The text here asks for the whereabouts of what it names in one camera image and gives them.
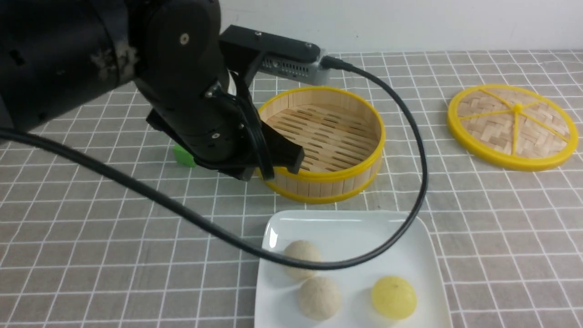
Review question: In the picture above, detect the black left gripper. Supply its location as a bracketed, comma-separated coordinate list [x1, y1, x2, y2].
[128, 0, 305, 181]

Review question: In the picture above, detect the white square plate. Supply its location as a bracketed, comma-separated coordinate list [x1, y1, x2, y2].
[254, 210, 453, 328]

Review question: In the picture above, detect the grey checkered tablecloth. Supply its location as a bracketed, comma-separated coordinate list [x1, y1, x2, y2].
[0, 50, 582, 328]

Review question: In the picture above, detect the bamboo steamer lid yellow rim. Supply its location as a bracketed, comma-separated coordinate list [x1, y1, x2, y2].
[446, 84, 579, 172]

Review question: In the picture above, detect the bamboo steamer basket yellow rim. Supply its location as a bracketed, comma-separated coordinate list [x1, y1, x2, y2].
[259, 87, 386, 204]

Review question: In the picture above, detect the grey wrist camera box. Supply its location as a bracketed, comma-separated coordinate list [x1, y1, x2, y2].
[220, 25, 330, 86]

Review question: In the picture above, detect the black camera cable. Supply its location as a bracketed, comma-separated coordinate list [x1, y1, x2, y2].
[0, 56, 429, 271]

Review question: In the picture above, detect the yellow steamed bun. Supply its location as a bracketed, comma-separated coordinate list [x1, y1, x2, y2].
[371, 276, 417, 320]

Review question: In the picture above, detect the white steamed bun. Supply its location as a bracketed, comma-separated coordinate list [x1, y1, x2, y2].
[284, 240, 322, 282]
[297, 276, 343, 321]

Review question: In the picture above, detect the green cube block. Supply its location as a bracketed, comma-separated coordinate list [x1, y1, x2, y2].
[173, 144, 197, 168]

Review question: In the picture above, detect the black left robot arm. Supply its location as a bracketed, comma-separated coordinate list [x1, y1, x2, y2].
[1, 0, 303, 181]

